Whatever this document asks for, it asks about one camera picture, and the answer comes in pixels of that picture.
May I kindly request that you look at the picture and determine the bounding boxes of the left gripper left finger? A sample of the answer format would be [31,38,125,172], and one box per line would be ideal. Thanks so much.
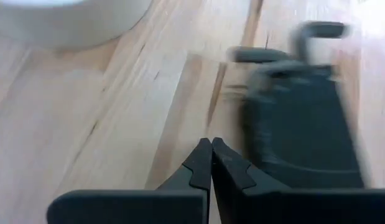
[46,138,213,224]

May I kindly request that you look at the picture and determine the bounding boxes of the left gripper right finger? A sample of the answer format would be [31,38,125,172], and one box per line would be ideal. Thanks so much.
[211,136,385,224]

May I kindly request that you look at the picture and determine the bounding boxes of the black hex key set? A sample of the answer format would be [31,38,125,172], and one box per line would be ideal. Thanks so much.
[225,20,373,190]

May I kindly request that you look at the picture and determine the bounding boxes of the white tape roll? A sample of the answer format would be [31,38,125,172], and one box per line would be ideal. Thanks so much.
[0,0,155,52]

